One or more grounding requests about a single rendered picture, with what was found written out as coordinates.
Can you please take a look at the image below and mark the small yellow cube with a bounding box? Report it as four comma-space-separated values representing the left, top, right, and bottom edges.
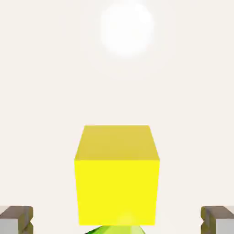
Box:
74, 125, 160, 226

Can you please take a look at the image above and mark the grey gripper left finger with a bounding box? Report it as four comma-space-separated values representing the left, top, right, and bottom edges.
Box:
0, 206, 34, 234

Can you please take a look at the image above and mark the small green cube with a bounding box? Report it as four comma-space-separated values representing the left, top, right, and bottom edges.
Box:
84, 225, 147, 234

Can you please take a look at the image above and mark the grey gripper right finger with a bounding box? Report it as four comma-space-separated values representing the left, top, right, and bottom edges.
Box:
200, 206, 234, 234

